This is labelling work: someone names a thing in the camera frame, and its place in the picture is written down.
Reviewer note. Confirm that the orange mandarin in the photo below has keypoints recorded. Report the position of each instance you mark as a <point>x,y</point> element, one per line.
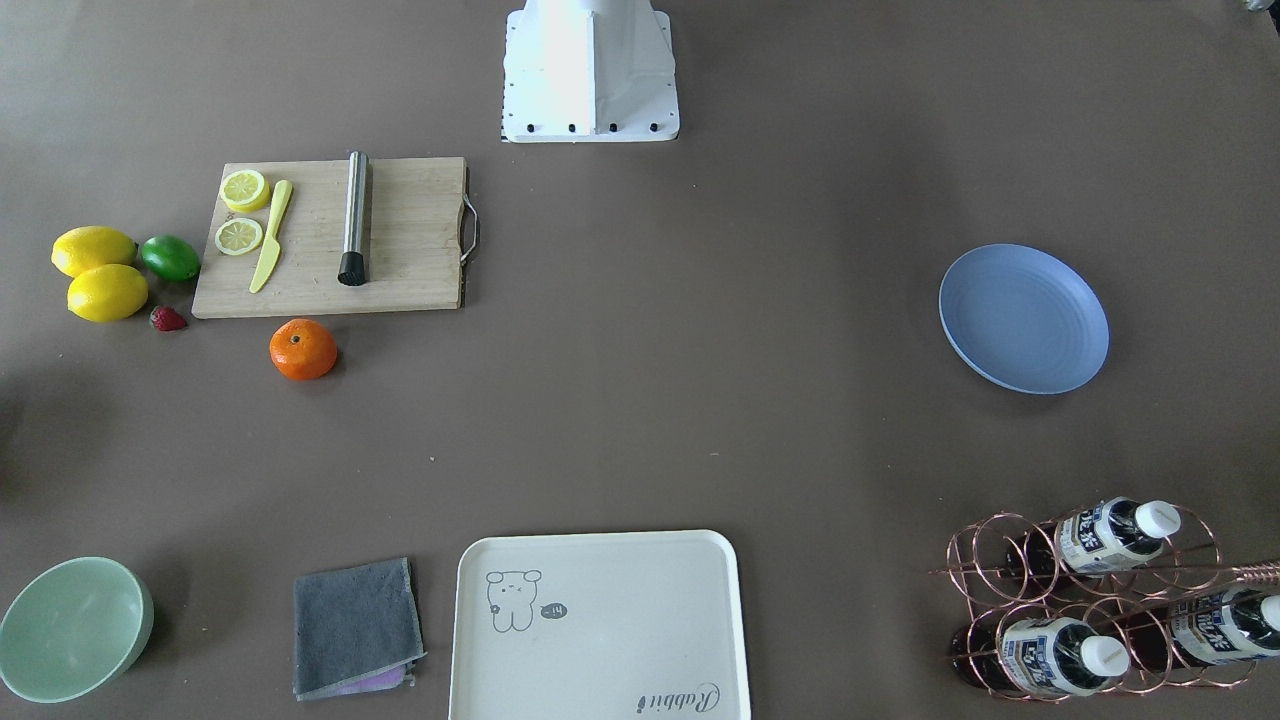
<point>303,350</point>

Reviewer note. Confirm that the blue plate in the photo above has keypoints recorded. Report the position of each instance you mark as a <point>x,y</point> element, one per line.
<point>1023,319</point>

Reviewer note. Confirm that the cream rabbit tray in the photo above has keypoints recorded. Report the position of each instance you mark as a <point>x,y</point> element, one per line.
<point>629,625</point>

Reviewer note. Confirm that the steel muddler black tip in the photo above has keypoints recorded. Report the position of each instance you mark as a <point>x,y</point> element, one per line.
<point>353,262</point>

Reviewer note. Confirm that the wooden cutting board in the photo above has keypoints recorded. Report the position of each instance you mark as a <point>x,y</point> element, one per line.
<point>416,239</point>

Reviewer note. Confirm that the yellow plastic knife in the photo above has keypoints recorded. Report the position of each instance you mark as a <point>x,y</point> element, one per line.
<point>271,248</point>

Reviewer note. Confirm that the grey folded cloth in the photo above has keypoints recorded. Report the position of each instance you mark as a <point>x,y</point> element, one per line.
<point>356,630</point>

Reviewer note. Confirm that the lemon half slice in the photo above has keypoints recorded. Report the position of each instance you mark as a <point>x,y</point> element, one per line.
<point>245,190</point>
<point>238,236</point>

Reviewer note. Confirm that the red strawberry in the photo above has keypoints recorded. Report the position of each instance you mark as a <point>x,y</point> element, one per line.
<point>166,319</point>

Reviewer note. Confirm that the green lime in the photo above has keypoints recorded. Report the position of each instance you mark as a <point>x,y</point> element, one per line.
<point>170,258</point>

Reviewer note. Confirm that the tea bottle white cap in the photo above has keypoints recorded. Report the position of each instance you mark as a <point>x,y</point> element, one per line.
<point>1114,535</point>

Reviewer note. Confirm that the yellow lemon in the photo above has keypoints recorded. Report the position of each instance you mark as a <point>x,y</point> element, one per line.
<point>82,249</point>
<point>107,293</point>

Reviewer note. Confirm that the green bowl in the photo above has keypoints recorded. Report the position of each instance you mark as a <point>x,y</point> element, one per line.
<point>74,628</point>

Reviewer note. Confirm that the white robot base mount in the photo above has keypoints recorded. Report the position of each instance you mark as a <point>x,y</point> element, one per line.
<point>589,72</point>

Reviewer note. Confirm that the copper wire bottle rack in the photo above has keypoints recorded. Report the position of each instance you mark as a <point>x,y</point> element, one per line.
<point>1190,565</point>

